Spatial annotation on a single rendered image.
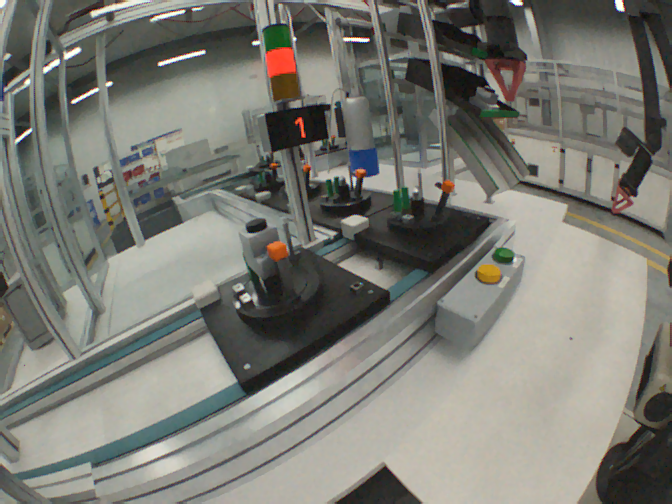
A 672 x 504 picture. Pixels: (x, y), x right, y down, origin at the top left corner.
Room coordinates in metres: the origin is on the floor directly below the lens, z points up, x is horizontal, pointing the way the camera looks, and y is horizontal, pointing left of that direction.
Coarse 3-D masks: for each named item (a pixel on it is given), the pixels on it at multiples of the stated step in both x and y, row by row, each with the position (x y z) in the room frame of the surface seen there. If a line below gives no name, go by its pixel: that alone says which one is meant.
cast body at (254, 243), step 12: (252, 228) 0.34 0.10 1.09; (264, 228) 0.35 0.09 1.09; (276, 228) 0.35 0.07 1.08; (252, 240) 0.33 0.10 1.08; (264, 240) 0.34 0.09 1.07; (276, 240) 0.35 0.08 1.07; (252, 252) 0.33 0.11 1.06; (264, 252) 0.34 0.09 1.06; (252, 264) 0.34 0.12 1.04; (264, 264) 0.32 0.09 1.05; (288, 264) 0.34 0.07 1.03; (264, 276) 0.32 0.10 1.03
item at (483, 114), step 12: (408, 60) 0.81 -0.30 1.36; (420, 60) 0.82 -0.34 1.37; (408, 72) 0.81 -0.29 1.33; (420, 72) 0.77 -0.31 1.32; (444, 72) 0.83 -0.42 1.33; (456, 72) 0.79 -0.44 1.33; (420, 84) 0.77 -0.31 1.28; (432, 84) 0.73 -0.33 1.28; (444, 84) 0.69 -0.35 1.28; (456, 84) 0.80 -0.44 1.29; (468, 84) 0.75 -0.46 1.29; (456, 96) 0.66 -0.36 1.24; (468, 96) 0.76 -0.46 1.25; (468, 108) 0.63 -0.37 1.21
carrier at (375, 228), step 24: (408, 192) 0.58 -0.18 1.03; (360, 216) 0.58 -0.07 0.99; (384, 216) 0.60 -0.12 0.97; (408, 216) 0.50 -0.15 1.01; (432, 216) 0.50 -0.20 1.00; (456, 216) 0.54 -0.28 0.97; (480, 216) 0.52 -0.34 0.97; (360, 240) 0.52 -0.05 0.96; (384, 240) 0.48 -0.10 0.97; (408, 240) 0.47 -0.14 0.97; (432, 240) 0.45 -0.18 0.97; (456, 240) 0.43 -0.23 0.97; (432, 264) 0.37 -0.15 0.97
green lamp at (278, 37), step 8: (264, 32) 0.52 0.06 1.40; (272, 32) 0.51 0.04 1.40; (280, 32) 0.51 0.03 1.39; (288, 32) 0.53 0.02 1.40; (264, 40) 0.52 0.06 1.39; (272, 40) 0.51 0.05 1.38; (280, 40) 0.51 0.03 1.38; (288, 40) 0.52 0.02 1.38; (264, 48) 0.53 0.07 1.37; (272, 48) 0.51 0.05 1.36; (280, 48) 0.51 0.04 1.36
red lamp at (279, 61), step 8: (288, 48) 0.52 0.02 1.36; (272, 56) 0.51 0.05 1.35; (280, 56) 0.51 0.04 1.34; (288, 56) 0.52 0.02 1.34; (272, 64) 0.51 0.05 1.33; (280, 64) 0.51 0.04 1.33; (288, 64) 0.52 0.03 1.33; (272, 72) 0.52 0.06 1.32; (280, 72) 0.51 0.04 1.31; (288, 72) 0.52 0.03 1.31
